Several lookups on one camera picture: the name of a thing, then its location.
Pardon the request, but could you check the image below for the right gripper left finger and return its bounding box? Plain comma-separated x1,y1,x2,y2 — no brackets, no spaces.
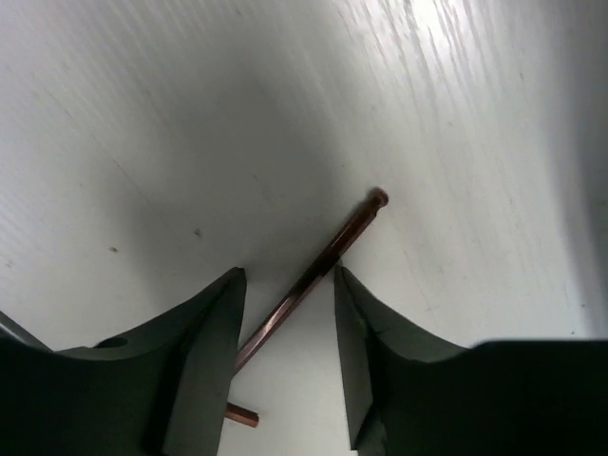
1,268,247,455

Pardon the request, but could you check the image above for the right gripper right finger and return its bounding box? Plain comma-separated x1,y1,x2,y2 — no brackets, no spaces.
334,267,607,455

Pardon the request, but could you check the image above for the brown hex key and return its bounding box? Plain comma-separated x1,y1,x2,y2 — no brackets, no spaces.
225,187,390,428

